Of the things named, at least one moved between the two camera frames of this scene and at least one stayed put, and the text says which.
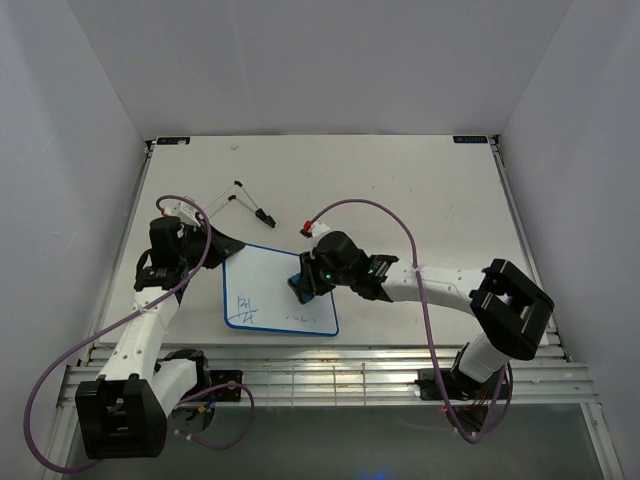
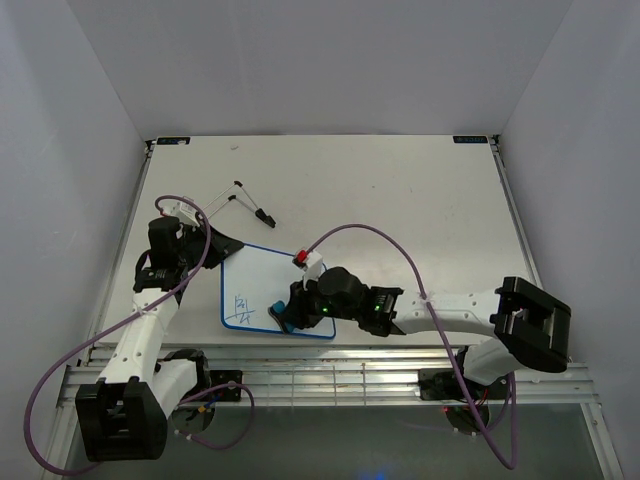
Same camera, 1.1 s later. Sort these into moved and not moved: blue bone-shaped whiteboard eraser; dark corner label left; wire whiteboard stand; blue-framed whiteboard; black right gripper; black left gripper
Moved: blue bone-shaped whiteboard eraser; black right gripper
Not moved: black left gripper; blue-framed whiteboard; wire whiteboard stand; dark corner label left
